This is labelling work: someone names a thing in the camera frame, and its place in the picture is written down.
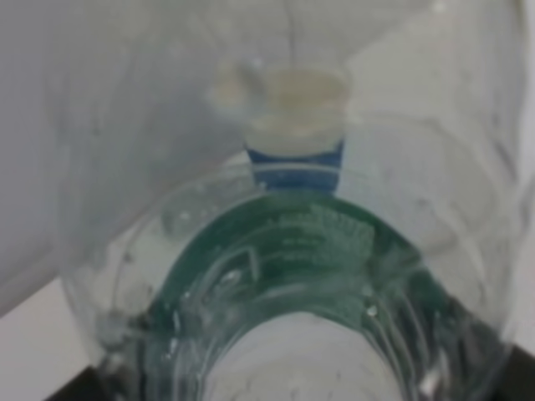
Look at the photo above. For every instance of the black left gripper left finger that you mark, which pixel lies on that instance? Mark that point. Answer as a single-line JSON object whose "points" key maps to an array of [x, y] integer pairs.
{"points": [[86, 386]]}

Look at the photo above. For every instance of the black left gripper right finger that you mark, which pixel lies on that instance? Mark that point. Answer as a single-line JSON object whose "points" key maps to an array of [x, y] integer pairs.
{"points": [[517, 380]]}

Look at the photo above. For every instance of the clear bottle with green label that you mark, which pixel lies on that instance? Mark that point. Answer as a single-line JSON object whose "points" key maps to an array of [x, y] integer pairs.
{"points": [[191, 280]]}

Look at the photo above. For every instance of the blue and white paper cup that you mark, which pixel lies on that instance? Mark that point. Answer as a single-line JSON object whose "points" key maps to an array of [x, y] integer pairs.
{"points": [[286, 115]]}

